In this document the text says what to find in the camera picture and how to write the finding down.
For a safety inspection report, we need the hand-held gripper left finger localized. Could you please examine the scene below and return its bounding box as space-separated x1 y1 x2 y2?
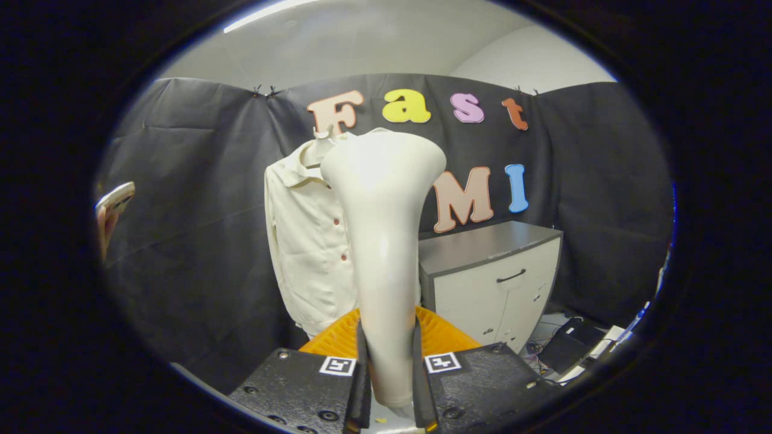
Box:
229 307 372 434

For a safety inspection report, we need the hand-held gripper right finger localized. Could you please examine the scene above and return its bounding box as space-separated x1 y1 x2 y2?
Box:
412 306 562 432

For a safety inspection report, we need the cream button-up shirt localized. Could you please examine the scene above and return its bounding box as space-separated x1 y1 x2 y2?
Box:
264 128 423 338

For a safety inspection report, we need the white garment steamer head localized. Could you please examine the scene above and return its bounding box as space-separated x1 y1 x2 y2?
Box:
320 130 448 420

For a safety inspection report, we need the grey and cream cabinet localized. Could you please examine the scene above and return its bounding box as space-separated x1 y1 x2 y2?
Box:
418 221 564 355

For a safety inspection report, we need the black box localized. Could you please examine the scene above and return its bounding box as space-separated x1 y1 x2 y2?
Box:
539 316 607 374

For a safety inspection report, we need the white flat box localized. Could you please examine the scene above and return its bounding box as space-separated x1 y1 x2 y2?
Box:
558 325 628 384

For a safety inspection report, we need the white smartphone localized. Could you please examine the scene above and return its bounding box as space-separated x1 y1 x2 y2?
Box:
95 181 136 218

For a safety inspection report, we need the bundle of dark cables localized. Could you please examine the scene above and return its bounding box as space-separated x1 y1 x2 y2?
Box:
522 310 580 365

